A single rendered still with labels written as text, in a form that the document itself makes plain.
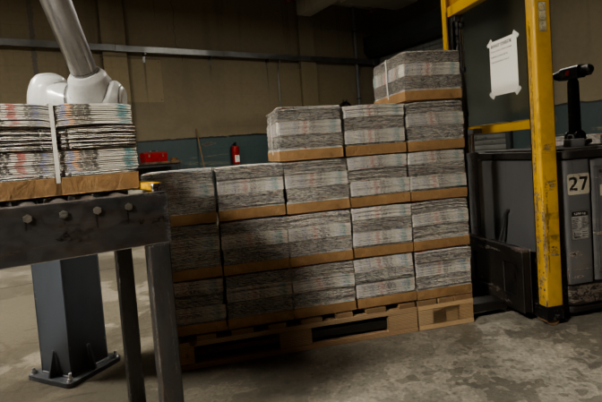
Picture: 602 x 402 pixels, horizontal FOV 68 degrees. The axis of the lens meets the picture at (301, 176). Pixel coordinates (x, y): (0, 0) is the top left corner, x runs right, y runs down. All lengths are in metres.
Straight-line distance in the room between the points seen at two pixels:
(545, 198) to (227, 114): 7.54
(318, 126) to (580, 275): 1.41
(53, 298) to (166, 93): 6.95
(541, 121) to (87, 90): 1.92
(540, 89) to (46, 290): 2.27
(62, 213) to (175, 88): 7.89
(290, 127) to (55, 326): 1.28
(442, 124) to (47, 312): 1.90
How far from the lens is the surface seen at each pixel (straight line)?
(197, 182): 1.88
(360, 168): 2.01
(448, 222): 2.21
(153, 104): 8.73
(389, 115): 2.07
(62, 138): 1.24
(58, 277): 2.10
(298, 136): 1.93
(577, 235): 2.44
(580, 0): 8.54
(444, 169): 2.19
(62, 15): 1.91
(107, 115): 1.25
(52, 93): 2.10
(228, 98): 9.21
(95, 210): 1.07
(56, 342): 2.21
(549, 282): 2.33
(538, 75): 2.25
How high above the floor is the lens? 0.87
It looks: 3 degrees down
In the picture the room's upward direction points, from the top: 4 degrees counter-clockwise
